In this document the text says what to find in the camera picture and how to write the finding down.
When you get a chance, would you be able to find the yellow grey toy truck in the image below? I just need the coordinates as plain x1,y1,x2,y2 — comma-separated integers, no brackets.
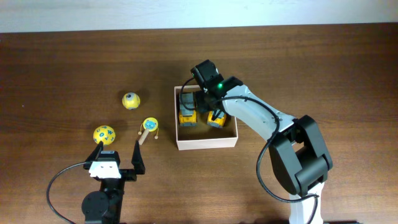
207,111,226,128
178,92,197,126

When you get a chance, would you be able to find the yellow ball with grey eyes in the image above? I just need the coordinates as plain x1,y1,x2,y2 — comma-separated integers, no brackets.
122,92,141,110

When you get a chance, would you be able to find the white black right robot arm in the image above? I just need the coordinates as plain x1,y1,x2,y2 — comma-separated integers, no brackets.
193,74,333,223

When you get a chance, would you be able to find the yellow ball with blue letters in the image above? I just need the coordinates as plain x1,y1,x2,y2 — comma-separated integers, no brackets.
93,126,116,146

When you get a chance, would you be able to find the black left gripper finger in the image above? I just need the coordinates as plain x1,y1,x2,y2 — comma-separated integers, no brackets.
131,141,146,174
83,141,104,169

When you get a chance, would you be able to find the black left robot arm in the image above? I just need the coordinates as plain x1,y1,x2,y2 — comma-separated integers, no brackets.
81,141,146,224

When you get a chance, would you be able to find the pink open cardboard box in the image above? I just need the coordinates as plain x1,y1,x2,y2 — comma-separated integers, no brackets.
174,86,239,151

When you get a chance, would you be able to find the yellow cat rattle drum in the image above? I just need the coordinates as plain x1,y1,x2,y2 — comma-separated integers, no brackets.
138,117,159,145

